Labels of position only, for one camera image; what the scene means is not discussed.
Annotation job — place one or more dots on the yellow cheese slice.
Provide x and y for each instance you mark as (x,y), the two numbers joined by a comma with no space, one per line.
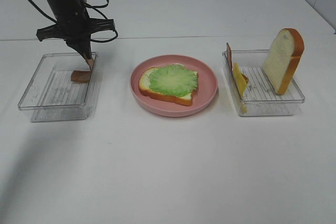
(240,86)

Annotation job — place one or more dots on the clear left plastic container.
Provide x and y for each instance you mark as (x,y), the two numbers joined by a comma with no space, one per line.
(52,96)

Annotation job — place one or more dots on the pink bacon strip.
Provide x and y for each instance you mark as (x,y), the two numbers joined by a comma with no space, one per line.
(229,58)

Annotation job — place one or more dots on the clear plastic container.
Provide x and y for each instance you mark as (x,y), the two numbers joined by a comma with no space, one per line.
(52,96)
(259,98)

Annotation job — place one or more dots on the white bread slice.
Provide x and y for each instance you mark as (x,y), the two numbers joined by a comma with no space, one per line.
(146,91)
(283,58)

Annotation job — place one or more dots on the clear right plastic container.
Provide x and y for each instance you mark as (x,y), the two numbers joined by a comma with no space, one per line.
(259,98)

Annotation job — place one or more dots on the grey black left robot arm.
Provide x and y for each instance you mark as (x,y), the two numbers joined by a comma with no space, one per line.
(72,23)

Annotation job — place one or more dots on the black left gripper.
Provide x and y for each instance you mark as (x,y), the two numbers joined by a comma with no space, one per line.
(75,22)

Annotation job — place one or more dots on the pink round plate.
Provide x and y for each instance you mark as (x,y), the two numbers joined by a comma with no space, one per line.
(204,95)

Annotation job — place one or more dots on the green lettuce leaf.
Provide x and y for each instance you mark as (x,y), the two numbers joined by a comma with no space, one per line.
(175,80)

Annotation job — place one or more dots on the brown bacon strip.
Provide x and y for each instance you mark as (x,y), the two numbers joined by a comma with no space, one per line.
(83,76)

